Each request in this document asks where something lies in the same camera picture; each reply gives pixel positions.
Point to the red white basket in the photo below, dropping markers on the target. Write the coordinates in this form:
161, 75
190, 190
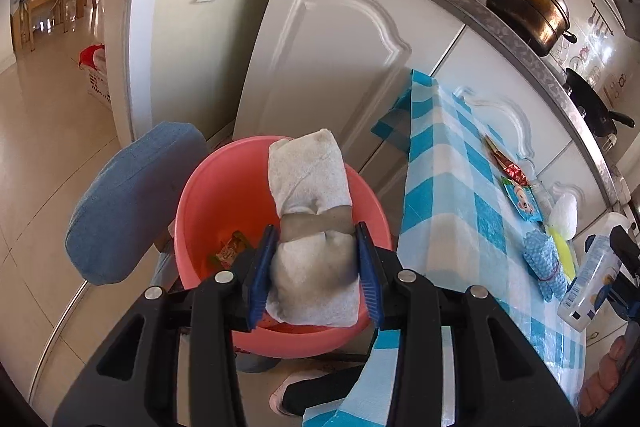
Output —
97, 72

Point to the blue patterned cloth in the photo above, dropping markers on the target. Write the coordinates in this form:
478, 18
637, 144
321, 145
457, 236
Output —
545, 264

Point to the pink slipper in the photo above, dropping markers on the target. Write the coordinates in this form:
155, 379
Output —
282, 389

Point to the yellow green sponge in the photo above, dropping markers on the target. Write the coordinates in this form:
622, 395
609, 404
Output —
564, 249

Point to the blue checkered tablecloth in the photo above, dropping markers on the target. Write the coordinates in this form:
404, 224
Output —
450, 187

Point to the blue cartoon snack packet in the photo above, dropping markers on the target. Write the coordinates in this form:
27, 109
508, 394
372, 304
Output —
524, 202

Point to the white printed packet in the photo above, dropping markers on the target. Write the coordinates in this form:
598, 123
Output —
564, 214

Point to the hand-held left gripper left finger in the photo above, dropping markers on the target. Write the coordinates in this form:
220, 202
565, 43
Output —
260, 272

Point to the brass steamer pot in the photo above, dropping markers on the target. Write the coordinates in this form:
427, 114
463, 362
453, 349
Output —
530, 9

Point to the blue cushioned stool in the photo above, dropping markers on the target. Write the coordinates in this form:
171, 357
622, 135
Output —
130, 197

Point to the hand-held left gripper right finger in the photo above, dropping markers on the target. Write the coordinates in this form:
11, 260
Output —
369, 272

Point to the white kitchen cabinet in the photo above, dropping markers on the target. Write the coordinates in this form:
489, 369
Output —
330, 72

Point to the orange snack wrapper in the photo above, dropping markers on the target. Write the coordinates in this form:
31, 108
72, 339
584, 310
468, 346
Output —
230, 252

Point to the white plastic bottle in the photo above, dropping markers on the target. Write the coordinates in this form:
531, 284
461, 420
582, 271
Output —
592, 277

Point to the black wok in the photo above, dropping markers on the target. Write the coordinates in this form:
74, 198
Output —
590, 99

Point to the white towel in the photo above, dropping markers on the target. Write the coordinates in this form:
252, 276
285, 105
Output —
310, 187

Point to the pink plastic basin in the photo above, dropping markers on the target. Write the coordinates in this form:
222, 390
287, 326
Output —
220, 197

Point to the red gold snack wrapper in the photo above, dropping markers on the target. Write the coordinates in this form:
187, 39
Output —
510, 164

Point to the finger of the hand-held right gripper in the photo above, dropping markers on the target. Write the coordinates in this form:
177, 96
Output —
622, 302
627, 252

